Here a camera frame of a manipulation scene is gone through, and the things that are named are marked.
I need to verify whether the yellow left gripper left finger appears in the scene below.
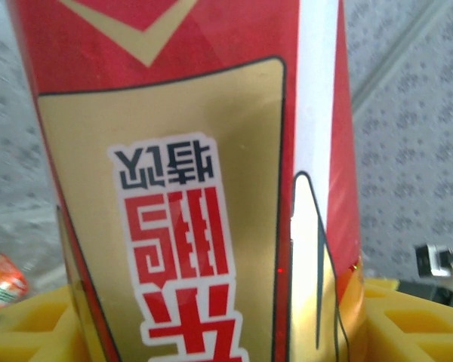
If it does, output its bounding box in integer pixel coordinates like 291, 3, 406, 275
0, 284, 95, 362

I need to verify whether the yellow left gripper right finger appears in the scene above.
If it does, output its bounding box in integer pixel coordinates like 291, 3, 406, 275
362, 277, 453, 362

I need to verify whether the orange green label bottle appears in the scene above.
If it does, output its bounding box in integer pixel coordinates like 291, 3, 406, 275
0, 253, 30, 312

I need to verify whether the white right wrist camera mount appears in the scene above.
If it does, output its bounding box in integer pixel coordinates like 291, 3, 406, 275
414, 244, 453, 279

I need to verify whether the aluminium frame post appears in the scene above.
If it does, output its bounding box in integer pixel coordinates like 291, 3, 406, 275
350, 0, 453, 112

